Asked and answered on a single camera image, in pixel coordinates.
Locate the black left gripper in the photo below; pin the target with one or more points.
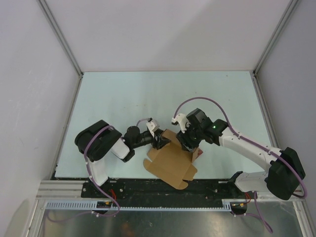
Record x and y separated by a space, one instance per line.
161 141

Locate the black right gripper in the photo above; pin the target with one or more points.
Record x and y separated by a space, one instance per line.
185 142

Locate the small red packet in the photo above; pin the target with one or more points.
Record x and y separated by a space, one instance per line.
200 152

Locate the brown cardboard paper box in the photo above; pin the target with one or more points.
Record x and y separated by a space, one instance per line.
171 164

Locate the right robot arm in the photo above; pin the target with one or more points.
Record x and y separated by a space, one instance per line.
282 169

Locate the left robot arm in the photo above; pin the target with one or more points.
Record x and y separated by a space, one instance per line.
101 138

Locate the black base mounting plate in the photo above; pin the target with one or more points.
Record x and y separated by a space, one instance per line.
121 188

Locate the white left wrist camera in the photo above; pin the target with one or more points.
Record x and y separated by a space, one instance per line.
152 126

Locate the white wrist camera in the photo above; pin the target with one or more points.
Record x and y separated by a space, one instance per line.
182 121
152 126

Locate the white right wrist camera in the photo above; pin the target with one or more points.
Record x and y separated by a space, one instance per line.
182 121

